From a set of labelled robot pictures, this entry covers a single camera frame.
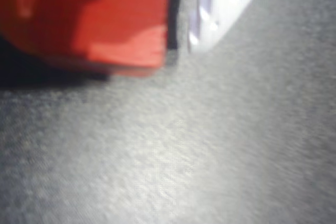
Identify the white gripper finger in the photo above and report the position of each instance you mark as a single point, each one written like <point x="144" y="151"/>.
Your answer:
<point x="223" y="3"/>

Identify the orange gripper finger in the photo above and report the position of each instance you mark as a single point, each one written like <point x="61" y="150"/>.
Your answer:
<point x="18" y="3"/>

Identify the red cube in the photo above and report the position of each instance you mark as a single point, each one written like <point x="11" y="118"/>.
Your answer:
<point x="126" y="19"/>

